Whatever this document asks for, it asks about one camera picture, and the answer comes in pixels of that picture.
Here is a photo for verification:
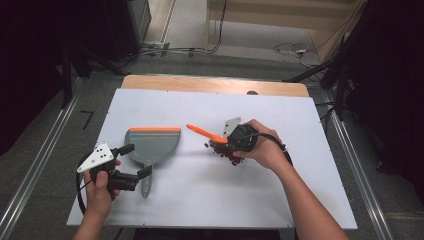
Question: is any wooden table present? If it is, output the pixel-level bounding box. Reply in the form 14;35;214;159
120;74;310;98

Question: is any grey power strip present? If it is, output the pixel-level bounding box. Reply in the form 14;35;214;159
142;41;172;57

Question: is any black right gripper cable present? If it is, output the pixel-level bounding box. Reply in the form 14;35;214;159
244;132;295;167

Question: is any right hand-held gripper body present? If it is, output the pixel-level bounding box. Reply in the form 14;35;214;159
222;116;260;153

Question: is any black metal stand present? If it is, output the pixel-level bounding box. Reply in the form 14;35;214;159
60;42;128;110
282;33;355;122

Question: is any white floor cable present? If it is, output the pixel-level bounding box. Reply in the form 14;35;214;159
273;42;311;68

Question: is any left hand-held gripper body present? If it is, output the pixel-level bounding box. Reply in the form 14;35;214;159
76;142;140;201

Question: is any grey dustpan with orange edge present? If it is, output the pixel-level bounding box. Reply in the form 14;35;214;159
124;126;182;200

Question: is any metal floor rail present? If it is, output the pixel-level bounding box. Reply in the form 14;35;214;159
0;78;85;240
319;93;396;240

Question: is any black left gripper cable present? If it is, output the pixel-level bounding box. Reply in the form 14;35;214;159
75;152;93;216

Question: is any dark cabinet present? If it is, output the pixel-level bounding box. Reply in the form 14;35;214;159
103;0;152;62

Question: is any pile of red and green beans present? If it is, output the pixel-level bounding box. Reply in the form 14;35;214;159
203;141;246;167

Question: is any black hanging cable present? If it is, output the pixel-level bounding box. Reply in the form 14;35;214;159
204;0;229;55

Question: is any person's left hand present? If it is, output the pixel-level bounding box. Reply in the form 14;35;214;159
84;169;122;218

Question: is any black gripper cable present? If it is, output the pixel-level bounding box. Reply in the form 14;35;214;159
75;152;93;216
244;132;295;167

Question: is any white board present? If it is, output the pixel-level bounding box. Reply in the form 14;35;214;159
66;88;358;230

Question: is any dark curtain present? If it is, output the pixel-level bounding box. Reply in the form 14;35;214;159
344;0;424;204

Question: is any person's right hand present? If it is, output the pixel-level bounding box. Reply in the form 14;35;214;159
233;119;290;171

